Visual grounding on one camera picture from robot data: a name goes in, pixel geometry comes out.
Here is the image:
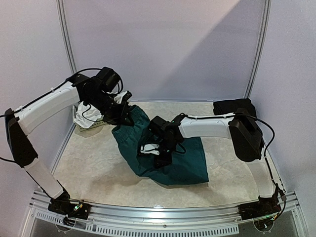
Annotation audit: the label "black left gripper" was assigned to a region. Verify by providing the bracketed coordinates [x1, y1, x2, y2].
[87, 90, 135, 127]

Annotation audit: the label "teal green garment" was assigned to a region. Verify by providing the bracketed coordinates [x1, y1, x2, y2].
[112, 105, 209, 185]

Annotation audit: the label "black trousers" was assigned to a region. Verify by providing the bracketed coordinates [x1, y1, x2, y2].
[213, 98, 257, 117]

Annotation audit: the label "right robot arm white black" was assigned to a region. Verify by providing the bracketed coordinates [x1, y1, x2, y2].
[149, 110, 277, 215]

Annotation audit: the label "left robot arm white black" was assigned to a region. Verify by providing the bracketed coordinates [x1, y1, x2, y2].
[4, 72, 132, 214]

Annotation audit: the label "white garment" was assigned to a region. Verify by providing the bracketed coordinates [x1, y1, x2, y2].
[73, 92, 125, 129]

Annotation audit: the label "cream perforated plastic basket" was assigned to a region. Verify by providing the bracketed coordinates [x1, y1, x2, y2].
[72, 104, 108, 131]

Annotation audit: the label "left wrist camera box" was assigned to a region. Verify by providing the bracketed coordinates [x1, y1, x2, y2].
[114, 90, 132, 104]

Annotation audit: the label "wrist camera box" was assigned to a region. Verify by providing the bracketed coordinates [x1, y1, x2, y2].
[137, 143, 160, 156]
[114, 90, 132, 104]

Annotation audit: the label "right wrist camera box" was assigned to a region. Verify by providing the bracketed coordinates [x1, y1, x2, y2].
[137, 143, 160, 156]

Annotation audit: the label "aluminium front rail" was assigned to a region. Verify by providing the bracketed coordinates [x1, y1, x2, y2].
[22, 192, 308, 237]

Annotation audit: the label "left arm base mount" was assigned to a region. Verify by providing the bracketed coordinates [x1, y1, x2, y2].
[48, 193, 91, 227]

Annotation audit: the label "left aluminium corner post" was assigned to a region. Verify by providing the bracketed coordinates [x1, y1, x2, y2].
[56, 0, 77, 73]

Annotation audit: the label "aluminium corner post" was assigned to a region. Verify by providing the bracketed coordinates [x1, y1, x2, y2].
[244, 0, 271, 98]
[56, 0, 77, 73]

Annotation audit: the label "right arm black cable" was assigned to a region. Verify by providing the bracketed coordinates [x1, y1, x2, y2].
[172, 112, 287, 198]

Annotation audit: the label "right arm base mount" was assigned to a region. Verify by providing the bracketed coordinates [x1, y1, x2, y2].
[238, 188, 287, 233]

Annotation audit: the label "right aluminium corner post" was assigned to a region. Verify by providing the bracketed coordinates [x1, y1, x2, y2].
[244, 0, 271, 98]

